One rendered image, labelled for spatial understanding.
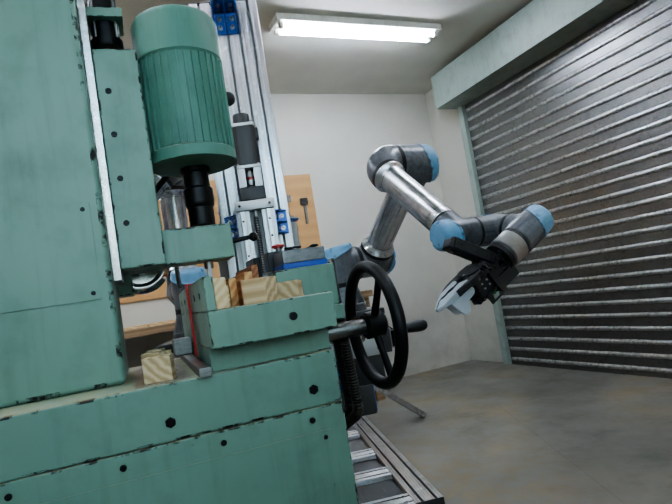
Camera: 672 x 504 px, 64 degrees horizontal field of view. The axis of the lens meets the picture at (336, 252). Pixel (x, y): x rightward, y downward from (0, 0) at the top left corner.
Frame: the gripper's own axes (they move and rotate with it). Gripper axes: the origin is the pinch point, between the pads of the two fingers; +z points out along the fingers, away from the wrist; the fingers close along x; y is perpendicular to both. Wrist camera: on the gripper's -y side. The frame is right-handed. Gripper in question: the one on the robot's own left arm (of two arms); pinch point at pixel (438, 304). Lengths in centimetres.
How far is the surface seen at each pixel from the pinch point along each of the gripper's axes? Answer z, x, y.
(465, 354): -159, 357, 182
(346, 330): 16.8, 9.6, -6.9
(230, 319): 37.2, -14.3, -27.1
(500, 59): -267, 218, -27
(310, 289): 17.7, 8.7, -19.0
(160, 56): 14, 4, -74
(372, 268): 5.2, 4.6, -14.4
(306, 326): 28.4, -14.3, -18.2
